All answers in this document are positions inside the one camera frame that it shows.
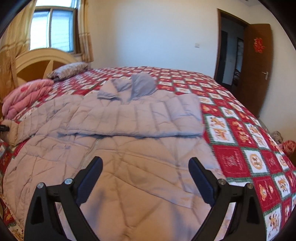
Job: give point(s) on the cream wooden headboard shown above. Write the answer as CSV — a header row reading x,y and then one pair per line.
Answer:
x,y
38,63

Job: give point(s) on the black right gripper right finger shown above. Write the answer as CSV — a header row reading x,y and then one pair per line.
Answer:
x,y
247,221

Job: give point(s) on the grey patterned cloth bundle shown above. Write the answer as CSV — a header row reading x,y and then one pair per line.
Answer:
x,y
277,137

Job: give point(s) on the folded pink blanket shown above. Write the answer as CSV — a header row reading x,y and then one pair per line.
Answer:
x,y
25,95

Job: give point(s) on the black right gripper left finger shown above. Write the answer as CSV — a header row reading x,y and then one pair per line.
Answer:
x,y
43,221

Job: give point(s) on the striped grey pillow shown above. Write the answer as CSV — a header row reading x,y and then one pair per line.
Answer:
x,y
67,71

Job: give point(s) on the red patterned bag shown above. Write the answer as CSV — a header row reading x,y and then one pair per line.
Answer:
x,y
289,147

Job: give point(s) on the dark brown door frame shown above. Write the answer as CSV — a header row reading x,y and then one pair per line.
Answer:
x,y
230,48

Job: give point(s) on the window with metal frame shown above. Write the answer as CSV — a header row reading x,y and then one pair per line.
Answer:
x,y
53,27

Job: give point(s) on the yellow right curtain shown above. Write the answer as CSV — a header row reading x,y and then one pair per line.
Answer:
x,y
83,32

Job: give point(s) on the brown wooden door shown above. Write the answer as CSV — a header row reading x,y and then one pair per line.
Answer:
x,y
252,86

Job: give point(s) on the yellow left curtain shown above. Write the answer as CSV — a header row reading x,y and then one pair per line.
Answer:
x,y
14,42

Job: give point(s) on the light grey puffer jacket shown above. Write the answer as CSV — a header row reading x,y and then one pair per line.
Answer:
x,y
63,135

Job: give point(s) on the red double happiness decoration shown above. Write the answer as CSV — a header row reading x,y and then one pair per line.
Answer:
x,y
258,45

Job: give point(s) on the red patchwork bear quilt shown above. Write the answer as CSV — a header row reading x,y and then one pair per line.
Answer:
x,y
238,143

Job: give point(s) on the yellow curtain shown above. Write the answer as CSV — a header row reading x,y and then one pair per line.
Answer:
x,y
83,32
14,42

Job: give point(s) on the silver door handle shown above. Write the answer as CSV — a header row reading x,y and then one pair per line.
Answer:
x,y
266,74

